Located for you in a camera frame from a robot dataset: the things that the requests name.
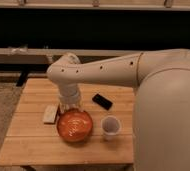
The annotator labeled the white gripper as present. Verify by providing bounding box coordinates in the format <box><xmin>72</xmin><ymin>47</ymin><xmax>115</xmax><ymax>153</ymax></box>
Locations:
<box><xmin>59</xmin><ymin>91</ymin><xmax>81</xmax><ymax>112</ymax></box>

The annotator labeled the white sponge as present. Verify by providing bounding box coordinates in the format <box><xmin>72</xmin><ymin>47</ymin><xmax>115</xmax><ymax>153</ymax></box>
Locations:
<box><xmin>43</xmin><ymin>105</ymin><xmax>58</xmax><ymax>124</ymax></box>

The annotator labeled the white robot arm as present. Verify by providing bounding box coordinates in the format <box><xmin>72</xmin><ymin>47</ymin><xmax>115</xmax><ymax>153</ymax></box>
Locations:
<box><xmin>47</xmin><ymin>49</ymin><xmax>190</xmax><ymax>171</ymax></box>

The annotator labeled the white ceramic cup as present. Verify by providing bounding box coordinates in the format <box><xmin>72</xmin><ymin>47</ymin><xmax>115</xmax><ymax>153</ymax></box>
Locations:
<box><xmin>101</xmin><ymin>115</ymin><xmax>121</xmax><ymax>141</ymax></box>

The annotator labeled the black rectangular block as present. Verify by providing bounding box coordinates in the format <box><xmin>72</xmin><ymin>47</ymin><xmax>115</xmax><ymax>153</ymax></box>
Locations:
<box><xmin>92</xmin><ymin>94</ymin><xmax>113</xmax><ymax>110</ymax></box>

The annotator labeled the orange bowl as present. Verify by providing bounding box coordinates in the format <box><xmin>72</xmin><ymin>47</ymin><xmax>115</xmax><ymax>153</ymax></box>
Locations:
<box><xmin>57</xmin><ymin>109</ymin><xmax>93</xmax><ymax>142</ymax></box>

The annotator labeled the wooden table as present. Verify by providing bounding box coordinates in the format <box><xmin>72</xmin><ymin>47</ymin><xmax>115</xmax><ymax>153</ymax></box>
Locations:
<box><xmin>0</xmin><ymin>78</ymin><xmax>134</xmax><ymax>166</ymax></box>

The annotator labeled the long wooden bench rail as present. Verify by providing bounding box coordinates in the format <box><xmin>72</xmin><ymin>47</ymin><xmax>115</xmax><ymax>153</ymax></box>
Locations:
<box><xmin>0</xmin><ymin>47</ymin><xmax>136</xmax><ymax>64</ymax></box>

